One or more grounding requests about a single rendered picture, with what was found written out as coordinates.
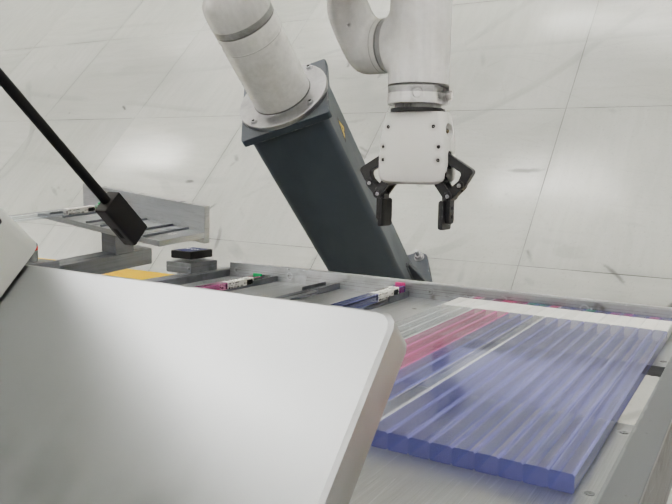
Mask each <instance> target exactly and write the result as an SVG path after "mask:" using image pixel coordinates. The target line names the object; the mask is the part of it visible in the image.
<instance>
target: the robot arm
mask: <svg viewBox="0 0 672 504"><path fill-rule="evenodd" d="M452 2H453V0H390V12H389V14H388V16H387V17H386V18H378V17H376V16H375V15H374V13H373V11H372V10H371V7H370V5H369V2H368V0H327V13H328V18H329V21H330V24H331V27H332V29H333V32H334V34H335V37H336V39H337V41H338V43H339V45H340V48H341V50H342V52H343V53H344V55H345V57H346V59H347V61H348V62H349V64H350V65H351V66H352V67H353V68H354V69H355V70H356V71H358V72H360V73H362V74H370V75H371V74H387V73H388V99H387V104H388V105H390V106H395V108H391V109H390V112H387V113H386V117H385V121H384V125H383V130H382V136H381V143H380V153H379V156H378V157H376V158H375V159H373V160H371V161H370V162H368V163H367V164H365V165H364V166H362V167H361V168H360V171H361V173H362V175H363V178H364V180H365V181H366V185H367V186H368V188H369V189H370V190H371V191H372V192H373V196H374V197H375V198H377V204H376V218H377V220H378V226H389V225H391V223H392V199H391V198H389V194H390V193H391V191H392V190H393V189H394V187H395V186H396V184H418V185H435V187H436V188H437V190H438V192H439V193H440V195H441V196H442V201H440V202H439V204H438V229H439V230H448V229H450V228H451V224H453V221H454V200H457V198H458V196H459V195H460V194H461V193H462V192H463V191H464V190H465V189H466V188H467V185H468V184H469V183H470V181H471V179H472V178H473V176H474V175H475V170H474V169H473V168H472V167H470V166H469V165H467V164H466V163H464V162H463V161H461V160H460V159H458V158H456V157H455V140H454V129H453V122H452V116H451V113H449V112H445V109H442V108H441V107H443V106H448V101H449V100H452V99H453V92H452V91H451V90H450V91H449V79H450V54H451V28H452ZM202 10H203V14H204V17H205V19H206V21H207V23H208V25H209V27H210V29H211V30H212V32H213V34H214V36H215V38H216V39H217V41H218V43H219V45H220V46H221V48H222V50H223V52H224V53H225V55H226V57H227V59H228V60H229V62H230V64H231V66H232V67H233V69H234V71H235V73H236V75H237V76H238V78H239V80H240V82H241V83H242V85H243V87H244V89H245V91H246V92H247V94H246V95H245V97H244V99H243V100H242V103H241V105H240V117H241V119H242V121H243V123H244V124H245V125H246V126H247V127H249V128H250V129H253V130H256V131H272V130H278V129H281V128H285V127H287V126H290V125H292V124H294V123H296V122H298V121H300V120H301V119H303V118H304V117H306V116H307V115H309V114H310V113H311V112H312V111H313V110H314V109H315V108H316V107H317V106H318V105H319V104H320V103H321V101H322V100H323V99H324V97H325V95H326V93H327V89H328V80H327V77H326V75H325V73H324V72H323V71H322V70H321V69H320V68H318V67H316V66H313V65H311V64H307V65H305V64H302V65H301V64H300V62H299V59H298V57H297V55H296V53H295V51H294V49H293V47H292V45H291V43H290V41H289V39H288V37H287V34H286V32H285V30H284V28H283V26H282V24H281V22H280V20H279V18H278V16H277V14H276V12H275V10H274V7H273V5H272V3H271V1H270V0H203V5H202ZM378 168H379V178H380V179H381V182H380V183H379V182H378V180H377V179H376V178H375V176H374V171H375V170H376V169H378ZM455 169H456V170H457V171H459V172H460V174H461V176H460V178H459V180H458V182H456V183H455V184H454V185H453V186H452V185H451V182H453V181H454V179H455Z"/></svg>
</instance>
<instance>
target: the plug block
mask: <svg viewBox="0 0 672 504"><path fill-rule="evenodd" d="M107 194H108V196H109V197H110V201H109V202H108V203H106V204H102V203H101V202H100V203H99V204H98V206H97V207H96V209H95V212H96V213H97V214H98V215H99V216H100V217H101V219H102V220H103V221H104V222H105V223H106V224H107V225H108V227H109V228H110V229H111V230H112V231H113V232H114V233H115V234H116V236H117V237H118V238H119V239H120V240H121V241H122V242H123V244H125V245H133V246H134V245H136V244H137V242H138V241H139V239H140V238H141V236H142V235H143V233H144V232H145V230H146V229H147V225H146V224H145V223H144V222H143V221H142V219H141V218H140V217H139V216H138V215H137V213H136V212H135V211H134V210H133V208H132V207H131V206H130V205H129V204H128V202H127V201H126V200H125V199H124V198H123V196H122V195H121V194H120V193H119V192H107Z"/></svg>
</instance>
